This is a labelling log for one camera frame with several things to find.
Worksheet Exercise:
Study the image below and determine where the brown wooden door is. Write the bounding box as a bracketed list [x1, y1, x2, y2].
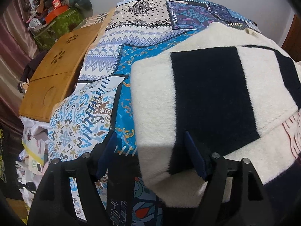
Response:
[282, 14, 301, 62]

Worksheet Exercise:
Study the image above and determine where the green patterned storage bag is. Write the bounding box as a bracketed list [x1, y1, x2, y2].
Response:
[33, 8, 84, 51]

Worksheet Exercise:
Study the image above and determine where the blue patchwork bed sheet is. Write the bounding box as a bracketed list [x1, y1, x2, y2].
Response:
[48, 0, 258, 225]

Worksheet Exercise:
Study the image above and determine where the pile of papers and boxes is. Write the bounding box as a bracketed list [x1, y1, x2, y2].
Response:
[15, 116, 50, 207]

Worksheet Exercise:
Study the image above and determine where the black and white striped sweater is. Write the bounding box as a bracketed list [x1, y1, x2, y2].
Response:
[130, 22, 300, 208]

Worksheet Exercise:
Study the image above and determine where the orange box on bag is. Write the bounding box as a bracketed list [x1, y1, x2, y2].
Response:
[45, 0, 69, 24]

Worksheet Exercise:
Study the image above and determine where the pink striped curtain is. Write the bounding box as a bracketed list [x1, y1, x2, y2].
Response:
[1, 0, 39, 134]

